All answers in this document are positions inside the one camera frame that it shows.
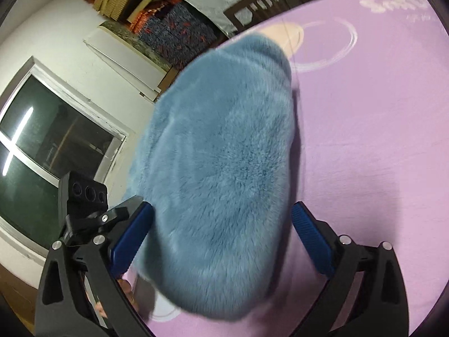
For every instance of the blue fluffy fleece garment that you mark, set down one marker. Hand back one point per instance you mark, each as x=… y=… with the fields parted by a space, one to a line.
x=214 y=163

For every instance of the purple printed bed sheet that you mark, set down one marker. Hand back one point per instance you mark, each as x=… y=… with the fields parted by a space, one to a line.
x=369 y=156

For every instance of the dark patterned storage box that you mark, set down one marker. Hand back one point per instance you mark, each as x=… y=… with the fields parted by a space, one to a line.
x=178 y=36

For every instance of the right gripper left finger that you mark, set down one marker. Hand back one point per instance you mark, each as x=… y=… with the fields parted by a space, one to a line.
x=79 y=293

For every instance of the dark wooden chair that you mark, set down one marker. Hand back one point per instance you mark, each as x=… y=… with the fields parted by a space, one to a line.
x=260 y=10

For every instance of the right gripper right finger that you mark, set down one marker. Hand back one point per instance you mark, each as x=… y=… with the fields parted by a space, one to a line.
x=380 y=308

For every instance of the dark glass window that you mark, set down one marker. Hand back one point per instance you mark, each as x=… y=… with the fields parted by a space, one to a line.
x=41 y=137

